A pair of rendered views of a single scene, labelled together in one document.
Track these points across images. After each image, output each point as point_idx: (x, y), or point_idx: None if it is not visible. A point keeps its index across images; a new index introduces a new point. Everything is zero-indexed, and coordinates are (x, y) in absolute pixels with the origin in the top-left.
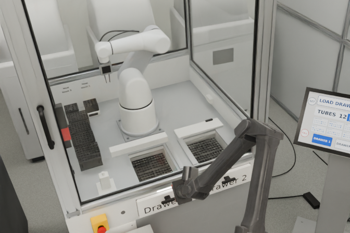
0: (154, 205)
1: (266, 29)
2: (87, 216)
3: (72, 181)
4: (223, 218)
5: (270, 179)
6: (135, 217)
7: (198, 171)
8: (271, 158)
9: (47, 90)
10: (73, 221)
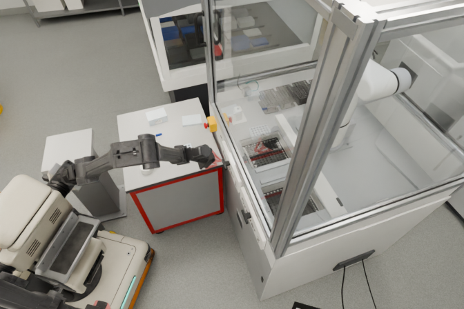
0: (226, 156)
1: (302, 151)
2: (213, 112)
3: (210, 82)
4: (250, 237)
5: (99, 167)
6: None
7: (244, 181)
8: (104, 161)
9: (205, 3)
10: (210, 105)
